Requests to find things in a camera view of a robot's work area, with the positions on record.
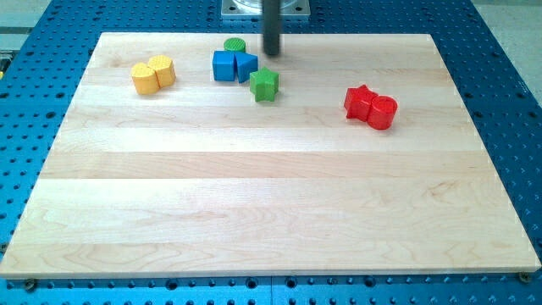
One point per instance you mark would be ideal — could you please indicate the green star block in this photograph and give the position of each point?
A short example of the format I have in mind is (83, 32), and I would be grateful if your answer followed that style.
(264, 84)

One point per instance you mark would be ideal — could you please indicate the red star block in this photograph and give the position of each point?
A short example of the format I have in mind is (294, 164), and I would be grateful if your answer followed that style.
(358, 102)

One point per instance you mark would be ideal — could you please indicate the blue cube block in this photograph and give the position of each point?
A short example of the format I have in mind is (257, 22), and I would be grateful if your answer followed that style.
(223, 65)

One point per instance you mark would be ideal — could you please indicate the light wooden board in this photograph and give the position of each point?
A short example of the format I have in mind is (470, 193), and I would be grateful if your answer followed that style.
(199, 179)

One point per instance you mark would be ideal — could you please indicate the blue triangular block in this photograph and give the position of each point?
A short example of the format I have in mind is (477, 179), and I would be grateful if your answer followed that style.
(246, 63)

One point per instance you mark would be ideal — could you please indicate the green cylinder block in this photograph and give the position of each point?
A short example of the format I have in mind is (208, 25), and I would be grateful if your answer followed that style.
(235, 44)

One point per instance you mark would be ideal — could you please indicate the red cylinder block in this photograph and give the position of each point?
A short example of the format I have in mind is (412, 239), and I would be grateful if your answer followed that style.
(382, 112)

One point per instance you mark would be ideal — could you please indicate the yellow hexagon block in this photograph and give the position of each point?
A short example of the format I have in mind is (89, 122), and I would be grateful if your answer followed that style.
(164, 69)

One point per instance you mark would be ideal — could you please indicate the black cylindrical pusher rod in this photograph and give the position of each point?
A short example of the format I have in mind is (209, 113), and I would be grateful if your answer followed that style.
(271, 27)

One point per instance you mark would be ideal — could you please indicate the yellow heart block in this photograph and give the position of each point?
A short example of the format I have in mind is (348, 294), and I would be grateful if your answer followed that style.
(144, 79)

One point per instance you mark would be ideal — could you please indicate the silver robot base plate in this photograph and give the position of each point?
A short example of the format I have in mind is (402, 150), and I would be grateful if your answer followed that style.
(250, 9)

